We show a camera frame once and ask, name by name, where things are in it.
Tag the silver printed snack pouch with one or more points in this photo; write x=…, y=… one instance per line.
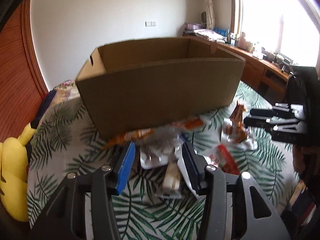
x=159, y=147

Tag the white orange snack pouch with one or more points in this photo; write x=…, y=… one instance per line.
x=236, y=136

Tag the brown cracker bar packet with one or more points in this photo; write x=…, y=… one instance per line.
x=171, y=186

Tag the chicken feet snack packet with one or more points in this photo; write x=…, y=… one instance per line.
x=219, y=157

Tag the orange foil snack wrapper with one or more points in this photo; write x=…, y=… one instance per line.
x=237, y=115

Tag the wooden cabinet counter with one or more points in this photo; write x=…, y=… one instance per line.
x=264, y=77

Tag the wooden wardrobe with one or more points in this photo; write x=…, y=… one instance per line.
x=22, y=85

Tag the floral quilt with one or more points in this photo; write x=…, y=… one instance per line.
x=60, y=93

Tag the long orange silver snack packet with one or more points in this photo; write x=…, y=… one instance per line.
x=189, y=124

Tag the patterned curtain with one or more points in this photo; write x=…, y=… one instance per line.
x=210, y=14

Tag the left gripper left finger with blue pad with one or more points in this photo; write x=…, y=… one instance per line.
x=63, y=216

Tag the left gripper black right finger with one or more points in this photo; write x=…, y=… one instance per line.
x=254, y=216

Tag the wall light switch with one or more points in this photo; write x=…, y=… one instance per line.
x=150, y=23

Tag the folded floral cloth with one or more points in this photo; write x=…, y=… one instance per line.
x=209, y=35

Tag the pink bottle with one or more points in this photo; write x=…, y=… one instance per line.
x=242, y=42

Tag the window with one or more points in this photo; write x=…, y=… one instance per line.
x=285, y=27

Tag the yellow plush toy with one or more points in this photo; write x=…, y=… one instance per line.
x=14, y=174

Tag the brown cardboard box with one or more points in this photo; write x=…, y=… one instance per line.
x=138, y=84

